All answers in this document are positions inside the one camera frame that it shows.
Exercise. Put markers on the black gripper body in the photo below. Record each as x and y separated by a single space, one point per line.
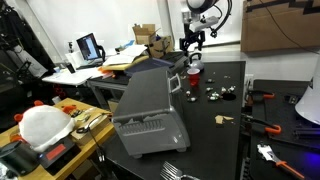
192 35

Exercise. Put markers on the red plastic cup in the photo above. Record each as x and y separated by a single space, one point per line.
193 78

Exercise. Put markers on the small wrapped candy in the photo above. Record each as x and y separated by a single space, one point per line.
216 94
209 80
231 88
192 99
209 89
187 93
211 98
223 90

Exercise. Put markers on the black plastic storage bin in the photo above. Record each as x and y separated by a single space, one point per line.
176 57

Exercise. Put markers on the printed brown cardboard box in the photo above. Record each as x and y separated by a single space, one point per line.
161 46

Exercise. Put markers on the torn cardboard scrap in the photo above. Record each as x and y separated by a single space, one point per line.
183 77

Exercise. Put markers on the blue storage bin lid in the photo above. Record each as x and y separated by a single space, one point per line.
150 64

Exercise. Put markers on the open empty cardboard box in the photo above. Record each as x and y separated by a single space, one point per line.
144 35

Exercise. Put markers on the small tan paper crumb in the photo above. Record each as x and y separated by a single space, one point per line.
226 77

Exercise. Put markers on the stack of white papers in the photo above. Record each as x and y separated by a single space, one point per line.
125 55

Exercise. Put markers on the yellow foam pad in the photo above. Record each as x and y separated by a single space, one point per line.
116 67

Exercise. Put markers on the grey toaster oven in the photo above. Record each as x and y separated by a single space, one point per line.
150 110

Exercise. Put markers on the large brown cardboard sheet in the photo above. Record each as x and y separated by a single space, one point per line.
280 33

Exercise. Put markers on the large tan paper scrap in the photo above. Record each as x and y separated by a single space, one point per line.
221 119

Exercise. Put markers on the black clamp short orange tip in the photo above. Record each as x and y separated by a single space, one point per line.
263 95

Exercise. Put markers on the open black laptop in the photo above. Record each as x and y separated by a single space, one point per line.
87 46

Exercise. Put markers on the black clamp curved orange tip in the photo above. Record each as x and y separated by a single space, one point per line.
270 127

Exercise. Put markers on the small black phone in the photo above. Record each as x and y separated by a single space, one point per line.
70 68

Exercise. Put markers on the white desk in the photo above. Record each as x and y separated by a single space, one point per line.
71 77

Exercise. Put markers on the long metal spoon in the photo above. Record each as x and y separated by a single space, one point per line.
90 123

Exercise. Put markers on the shallow wooden box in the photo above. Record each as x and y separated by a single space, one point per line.
93 131

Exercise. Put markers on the silver metal fork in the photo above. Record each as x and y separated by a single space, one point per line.
173 171

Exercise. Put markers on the light wooden table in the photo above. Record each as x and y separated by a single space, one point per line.
96 140

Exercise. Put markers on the black hanging coat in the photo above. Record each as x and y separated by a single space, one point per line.
20 43

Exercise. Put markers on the black scale red display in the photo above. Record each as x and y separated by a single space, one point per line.
56 153

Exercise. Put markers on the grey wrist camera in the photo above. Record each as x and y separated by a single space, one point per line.
206 23

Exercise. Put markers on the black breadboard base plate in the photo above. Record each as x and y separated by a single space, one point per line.
293 156

